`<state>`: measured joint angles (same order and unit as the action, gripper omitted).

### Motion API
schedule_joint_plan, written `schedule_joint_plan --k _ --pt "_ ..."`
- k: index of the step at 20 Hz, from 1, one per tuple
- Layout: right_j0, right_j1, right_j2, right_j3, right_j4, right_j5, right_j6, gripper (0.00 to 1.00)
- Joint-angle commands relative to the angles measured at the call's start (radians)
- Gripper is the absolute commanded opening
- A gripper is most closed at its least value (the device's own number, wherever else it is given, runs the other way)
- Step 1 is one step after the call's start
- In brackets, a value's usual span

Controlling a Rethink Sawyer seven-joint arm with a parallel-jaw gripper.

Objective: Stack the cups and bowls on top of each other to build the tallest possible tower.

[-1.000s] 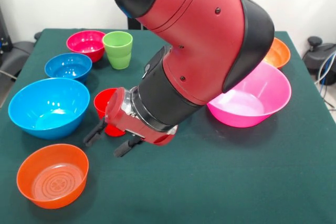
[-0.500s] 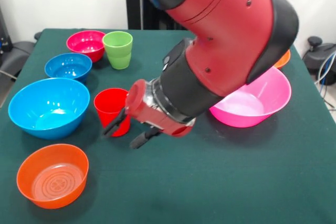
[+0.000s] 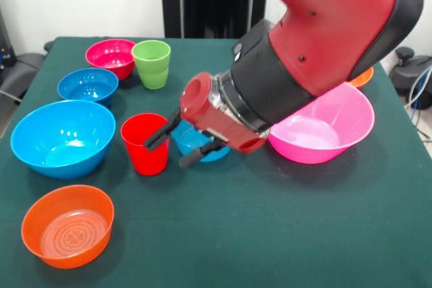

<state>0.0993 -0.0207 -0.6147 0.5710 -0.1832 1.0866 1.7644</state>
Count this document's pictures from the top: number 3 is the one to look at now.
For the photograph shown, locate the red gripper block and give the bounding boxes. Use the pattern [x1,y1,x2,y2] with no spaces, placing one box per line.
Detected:
[143,71,271,169]

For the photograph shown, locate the green cup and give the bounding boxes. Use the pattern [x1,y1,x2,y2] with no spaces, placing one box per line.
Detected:
[131,40,171,90]

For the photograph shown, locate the large pink bowl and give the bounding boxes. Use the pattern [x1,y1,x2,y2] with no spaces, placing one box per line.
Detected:
[268,82,376,165]

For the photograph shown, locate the small orange ridged bowl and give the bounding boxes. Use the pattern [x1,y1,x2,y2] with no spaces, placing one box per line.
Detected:
[21,185,115,270]

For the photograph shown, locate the small light blue ridged bowl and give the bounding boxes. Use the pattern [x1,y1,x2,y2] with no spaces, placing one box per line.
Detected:
[170,119,232,163]

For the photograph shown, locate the red cup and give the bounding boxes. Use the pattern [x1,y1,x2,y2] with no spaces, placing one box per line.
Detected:
[120,113,170,177]

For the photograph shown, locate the dark green tablecloth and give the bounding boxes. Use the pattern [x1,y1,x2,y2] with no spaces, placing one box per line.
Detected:
[0,36,432,288]

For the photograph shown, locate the small dark blue bowl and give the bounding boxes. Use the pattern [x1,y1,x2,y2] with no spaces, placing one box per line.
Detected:
[57,67,119,108]

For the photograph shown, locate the small pink-red bowl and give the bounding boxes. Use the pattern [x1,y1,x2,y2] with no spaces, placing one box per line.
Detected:
[84,38,136,82]

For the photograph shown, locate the large blue bowl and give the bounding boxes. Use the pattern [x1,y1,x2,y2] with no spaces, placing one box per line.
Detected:
[9,100,117,181]

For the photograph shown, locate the black floor stand base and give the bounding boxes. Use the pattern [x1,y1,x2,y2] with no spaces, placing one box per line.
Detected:
[0,52,45,100]
[387,46,432,111]

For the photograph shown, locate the large orange bowl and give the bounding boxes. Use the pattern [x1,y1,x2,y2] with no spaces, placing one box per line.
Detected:
[347,67,375,89]

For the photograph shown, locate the black equipment rack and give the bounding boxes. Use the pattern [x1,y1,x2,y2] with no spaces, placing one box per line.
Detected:
[0,7,15,69]

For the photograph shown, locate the bundle of floor cables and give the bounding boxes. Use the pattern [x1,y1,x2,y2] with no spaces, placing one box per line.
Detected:
[403,65,432,142]

